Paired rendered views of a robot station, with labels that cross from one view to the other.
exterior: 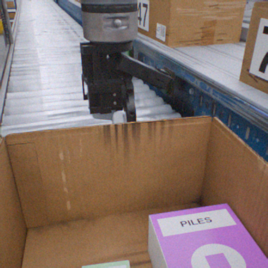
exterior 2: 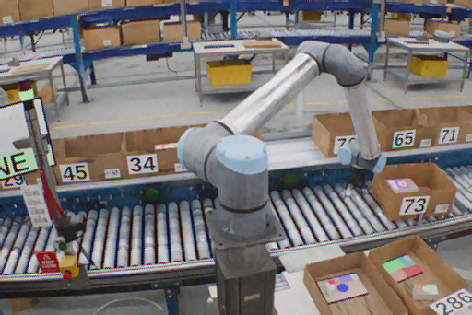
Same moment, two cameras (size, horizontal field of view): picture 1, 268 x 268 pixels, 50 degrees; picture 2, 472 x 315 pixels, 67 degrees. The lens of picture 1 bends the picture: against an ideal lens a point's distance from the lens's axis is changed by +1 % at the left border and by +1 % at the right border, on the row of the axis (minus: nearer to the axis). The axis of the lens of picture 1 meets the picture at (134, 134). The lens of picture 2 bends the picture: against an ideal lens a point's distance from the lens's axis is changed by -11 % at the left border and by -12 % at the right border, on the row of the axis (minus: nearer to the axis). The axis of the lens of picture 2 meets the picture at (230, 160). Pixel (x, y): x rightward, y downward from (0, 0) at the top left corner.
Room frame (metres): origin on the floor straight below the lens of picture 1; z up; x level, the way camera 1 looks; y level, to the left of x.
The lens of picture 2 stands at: (0.87, 1.88, 1.99)
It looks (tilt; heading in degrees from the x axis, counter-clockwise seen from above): 28 degrees down; 279
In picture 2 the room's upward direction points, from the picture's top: 2 degrees counter-clockwise
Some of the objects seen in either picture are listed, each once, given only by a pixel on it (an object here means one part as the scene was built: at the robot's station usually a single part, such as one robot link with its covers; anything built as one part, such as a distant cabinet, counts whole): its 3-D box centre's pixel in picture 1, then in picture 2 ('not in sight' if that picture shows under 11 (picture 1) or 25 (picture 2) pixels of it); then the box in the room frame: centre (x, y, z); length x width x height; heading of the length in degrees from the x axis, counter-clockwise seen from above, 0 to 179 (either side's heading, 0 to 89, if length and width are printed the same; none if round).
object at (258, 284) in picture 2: not in sight; (244, 288); (1.00, 0.86, 0.91); 0.26 x 0.26 x 0.33; 23
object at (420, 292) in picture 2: not in sight; (425, 292); (0.26, 0.72, 0.78); 0.10 x 0.06 x 0.05; 178
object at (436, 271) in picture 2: not in sight; (416, 276); (0.29, 0.64, 0.80); 0.38 x 0.28 x 0.10; 116
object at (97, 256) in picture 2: (58, 46); (100, 239); (1.80, 0.46, 0.72); 0.52 x 0.05 x 0.05; 108
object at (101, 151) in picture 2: not in sight; (91, 157); (1.99, 0.05, 0.97); 0.39 x 0.29 x 0.17; 18
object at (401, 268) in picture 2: not in sight; (398, 269); (0.34, 0.56, 0.76); 0.19 x 0.14 x 0.02; 27
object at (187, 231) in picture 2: (67, 65); (187, 230); (1.36, 0.32, 0.72); 0.52 x 0.05 x 0.05; 108
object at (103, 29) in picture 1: (110, 27); not in sight; (0.50, 0.04, 1.02); 0.10 x 0.09 x 0.05; 18
